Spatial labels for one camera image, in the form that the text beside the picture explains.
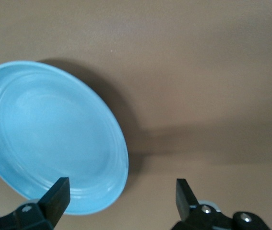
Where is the brown table mat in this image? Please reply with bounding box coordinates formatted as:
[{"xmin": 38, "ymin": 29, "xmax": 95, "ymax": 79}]
[{"xmin": 0, "ymin": 0, "xmax": 272, "ymax": 230}]

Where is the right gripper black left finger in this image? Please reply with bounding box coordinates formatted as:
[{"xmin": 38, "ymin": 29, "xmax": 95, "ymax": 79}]
[{"xmin": 0, "ymin": 177, "xmax": 71, "ymax": 230}]

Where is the blue plate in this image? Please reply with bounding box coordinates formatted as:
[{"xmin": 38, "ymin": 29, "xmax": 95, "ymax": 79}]
[{"xmin": 0, "ymin": 60, "xmax": 130, "ymax": 216}]

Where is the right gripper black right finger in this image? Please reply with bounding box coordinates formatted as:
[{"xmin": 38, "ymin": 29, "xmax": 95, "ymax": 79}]
[{"xmin": 174, "ymin": 178, "xmax": 236, "ymax": 230}]

